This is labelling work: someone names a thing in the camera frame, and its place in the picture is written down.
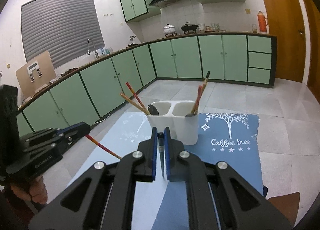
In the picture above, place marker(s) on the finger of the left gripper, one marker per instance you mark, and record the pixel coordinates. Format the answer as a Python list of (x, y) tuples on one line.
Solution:
[(44, 135), (77, 128)]

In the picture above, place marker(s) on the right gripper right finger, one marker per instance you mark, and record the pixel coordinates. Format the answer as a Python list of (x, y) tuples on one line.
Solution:
[(217, 196)]

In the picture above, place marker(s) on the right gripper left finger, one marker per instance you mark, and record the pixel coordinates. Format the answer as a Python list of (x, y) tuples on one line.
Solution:
[(102, 197)]

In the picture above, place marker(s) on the black plastic spoon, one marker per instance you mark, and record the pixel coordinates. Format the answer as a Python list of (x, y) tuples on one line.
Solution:
[(153, 110)]

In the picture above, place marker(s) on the metal spoon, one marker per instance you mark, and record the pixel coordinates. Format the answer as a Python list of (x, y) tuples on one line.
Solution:
[(161, 150)]

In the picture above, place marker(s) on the wooden chopstick orange red end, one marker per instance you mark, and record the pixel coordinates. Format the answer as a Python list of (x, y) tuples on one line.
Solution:
[(203, 87), (199, 89)]

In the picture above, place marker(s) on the black chopstick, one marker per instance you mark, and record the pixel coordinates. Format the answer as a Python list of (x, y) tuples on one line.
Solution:
[(207, 77)]

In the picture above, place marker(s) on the green lower kitchen cabinets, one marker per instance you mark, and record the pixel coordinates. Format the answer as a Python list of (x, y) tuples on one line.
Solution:
[(89, 93)]

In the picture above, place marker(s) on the left hand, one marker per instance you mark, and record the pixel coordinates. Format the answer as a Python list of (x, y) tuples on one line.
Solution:
[(37, 191)]

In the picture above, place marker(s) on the dark blue table mat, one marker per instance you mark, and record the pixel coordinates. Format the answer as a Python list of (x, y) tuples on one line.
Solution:
[(220, 138)]

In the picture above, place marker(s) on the white plastic utensil holder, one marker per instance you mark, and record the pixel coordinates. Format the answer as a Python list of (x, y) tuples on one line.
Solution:
[(172, 114)]

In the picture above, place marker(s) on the grey window blind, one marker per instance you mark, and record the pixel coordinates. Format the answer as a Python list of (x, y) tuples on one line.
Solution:
[(67, 29)]

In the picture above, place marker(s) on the white cooking pot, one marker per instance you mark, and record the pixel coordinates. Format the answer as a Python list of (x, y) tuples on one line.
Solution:
[(169, 30)]

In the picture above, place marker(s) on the black wok on stove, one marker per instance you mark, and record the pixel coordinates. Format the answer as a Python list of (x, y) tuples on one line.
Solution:
[(189, 28)]

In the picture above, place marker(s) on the brown wooden door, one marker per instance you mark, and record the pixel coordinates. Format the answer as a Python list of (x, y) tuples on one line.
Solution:
[(313, 20), (285, 21)]

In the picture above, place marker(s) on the orange thermos flask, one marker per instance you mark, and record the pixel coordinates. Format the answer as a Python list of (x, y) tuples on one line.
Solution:
[(262, 22)]

